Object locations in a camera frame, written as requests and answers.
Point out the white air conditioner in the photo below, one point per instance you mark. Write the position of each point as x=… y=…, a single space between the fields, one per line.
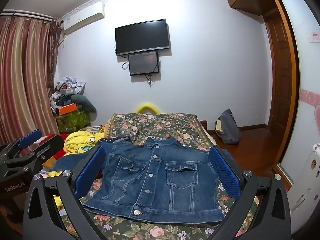
x=82 y=17

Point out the floral dark green blanket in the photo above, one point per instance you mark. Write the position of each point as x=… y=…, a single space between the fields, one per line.
x=150 y=123

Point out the white wardrobe door pink print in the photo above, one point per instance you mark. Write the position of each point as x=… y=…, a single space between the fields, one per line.
x=307 y=92

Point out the dark blue cloth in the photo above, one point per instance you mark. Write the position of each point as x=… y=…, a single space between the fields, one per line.
x=67 y=162

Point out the blue denim jacket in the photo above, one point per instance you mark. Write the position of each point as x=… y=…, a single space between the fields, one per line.
x=155 y=180

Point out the yellow cartoon cloth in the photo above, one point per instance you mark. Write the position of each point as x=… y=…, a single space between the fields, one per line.
x=80 y=142

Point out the green patterned bag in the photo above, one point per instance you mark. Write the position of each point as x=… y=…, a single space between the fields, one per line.
x=73 y=121

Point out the grey bag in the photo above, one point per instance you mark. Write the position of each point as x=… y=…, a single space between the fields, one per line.
x=228 y=127

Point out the orange box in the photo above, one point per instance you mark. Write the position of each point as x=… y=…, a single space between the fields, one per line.
x=67 y=108

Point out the striped cloth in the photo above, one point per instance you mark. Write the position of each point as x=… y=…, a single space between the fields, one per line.
x=91 y=129

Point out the small black wall monitor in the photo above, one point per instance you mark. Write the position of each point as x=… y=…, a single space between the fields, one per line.
x=144 y=63

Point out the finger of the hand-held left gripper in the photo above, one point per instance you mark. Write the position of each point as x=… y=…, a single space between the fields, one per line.
x=51 y=142
x=30 y=137

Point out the dotted dark cloth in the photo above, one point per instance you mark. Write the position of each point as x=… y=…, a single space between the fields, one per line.
x=113 y=139

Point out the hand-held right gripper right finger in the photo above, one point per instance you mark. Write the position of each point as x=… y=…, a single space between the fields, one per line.
x=225 y=172

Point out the brown wooden door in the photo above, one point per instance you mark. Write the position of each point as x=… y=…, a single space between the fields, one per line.
x=280 y=80

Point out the red white wall label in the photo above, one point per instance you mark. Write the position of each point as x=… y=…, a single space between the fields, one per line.
x=315 y=36

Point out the grey green cushion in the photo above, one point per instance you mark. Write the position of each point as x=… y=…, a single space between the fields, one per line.
x=86 y=103

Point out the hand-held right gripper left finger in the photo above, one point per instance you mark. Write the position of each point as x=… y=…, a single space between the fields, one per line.
x=91 y=170

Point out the wooden bed frame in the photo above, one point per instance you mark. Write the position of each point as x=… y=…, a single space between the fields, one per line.
x=203 y=125

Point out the red cloth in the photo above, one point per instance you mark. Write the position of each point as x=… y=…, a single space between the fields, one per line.
x=56 y=150

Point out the black wall television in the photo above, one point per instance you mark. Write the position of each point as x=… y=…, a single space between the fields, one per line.
x=142 y=37

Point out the pile of clutter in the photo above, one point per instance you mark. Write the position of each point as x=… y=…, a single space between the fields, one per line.
x=66 y=92

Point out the yellow paper pad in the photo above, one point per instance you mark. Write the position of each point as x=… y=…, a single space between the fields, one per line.
x=219 y=126

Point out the striped red brown curtain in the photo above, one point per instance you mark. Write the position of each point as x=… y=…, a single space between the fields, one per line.
x=22 y=80

